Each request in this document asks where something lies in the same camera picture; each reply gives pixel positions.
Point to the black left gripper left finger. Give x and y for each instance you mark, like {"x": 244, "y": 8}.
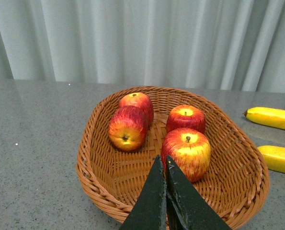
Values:
{"x": 149, "y": 212}

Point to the red yellow apple tilted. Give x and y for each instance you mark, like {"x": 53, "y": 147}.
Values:
{"x": 128, "y": 128}

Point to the small curved yellow banana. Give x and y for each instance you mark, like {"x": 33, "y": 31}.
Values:
{"x": 266, "y": 116}

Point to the white curtain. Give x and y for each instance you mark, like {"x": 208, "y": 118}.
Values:
{"x": 209, "y": 44}

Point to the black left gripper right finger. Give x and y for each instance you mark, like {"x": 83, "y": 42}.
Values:
{"x": 186, "y": 209}

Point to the brown wicker basket left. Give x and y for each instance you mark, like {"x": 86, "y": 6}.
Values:
{"x": 235, "y": 186}

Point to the large yellow banana on table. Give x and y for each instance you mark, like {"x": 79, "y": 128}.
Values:
{"x": 274, "y": 157}

